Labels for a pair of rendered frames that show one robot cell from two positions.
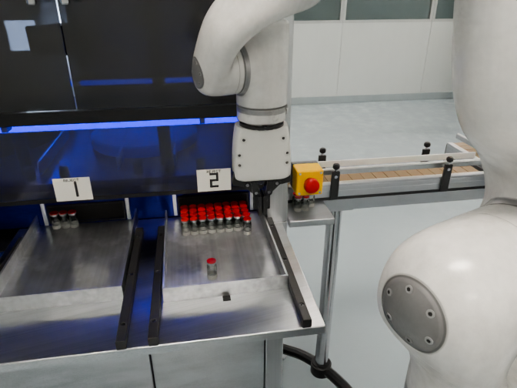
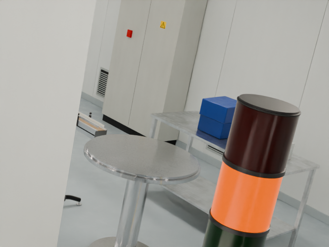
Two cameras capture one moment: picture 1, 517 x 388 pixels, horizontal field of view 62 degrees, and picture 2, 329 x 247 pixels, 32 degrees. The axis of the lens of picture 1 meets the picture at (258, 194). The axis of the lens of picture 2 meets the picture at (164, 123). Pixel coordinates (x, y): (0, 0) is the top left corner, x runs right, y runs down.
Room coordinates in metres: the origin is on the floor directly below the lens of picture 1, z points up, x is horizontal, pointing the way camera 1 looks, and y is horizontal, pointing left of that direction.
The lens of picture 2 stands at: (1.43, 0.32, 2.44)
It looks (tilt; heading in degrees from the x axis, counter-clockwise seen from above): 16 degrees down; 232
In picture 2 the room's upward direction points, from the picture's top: 12 degrees clockwise
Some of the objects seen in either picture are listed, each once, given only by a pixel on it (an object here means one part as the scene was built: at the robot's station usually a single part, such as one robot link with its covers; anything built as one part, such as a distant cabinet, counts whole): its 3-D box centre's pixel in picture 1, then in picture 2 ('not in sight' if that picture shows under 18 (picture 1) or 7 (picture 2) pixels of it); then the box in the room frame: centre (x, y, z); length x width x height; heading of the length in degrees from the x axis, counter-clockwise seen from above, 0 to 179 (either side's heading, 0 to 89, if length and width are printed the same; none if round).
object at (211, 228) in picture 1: (215, 223); not in sight; (0.97, 0.11, 0.90); 0.18 x 0.02 x 0.05; 100
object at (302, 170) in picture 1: (306, 178); not in sight; (1.06, -0.13, 1.00); 0.08 x 0.07 x 0.07; 9
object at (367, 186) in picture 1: (381, 175); not in sight; (1.25, -0.39, 0.92); 0.69 x 0.16 x 0.16; 99
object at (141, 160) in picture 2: not in sight; (132, 207); (-1.11, -3.15, 0.47); 0.94 x 0.94 x 0.93
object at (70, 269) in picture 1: (74, 252); not in sight; (0.85, 0.43, 0.90); 0.34 x 0.26 x 0.04; 9
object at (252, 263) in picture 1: (219, 244); not in sight; (0.88, 0.09, 0.90); 0.34 x 0.26 x 0.04; 10
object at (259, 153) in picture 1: (261, 147); not in sight; (0.71, -0.01, 1.21); 0.10 x 0.08 x 0.11; 99
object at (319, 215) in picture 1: (305, 211); not in sight; (1.10, -0.14, 0.87); 0.14 x 0.13 x 0.02; 9
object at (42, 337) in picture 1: (147, 272); not in sight; (0.81, 0.25, 0.87); 0.70 x 0.48 x 0.02; 99
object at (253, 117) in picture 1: (262, 112); not in sight; (0.71, -0.01, 1.27); 0.09 x 0.08 x 0.03; 99
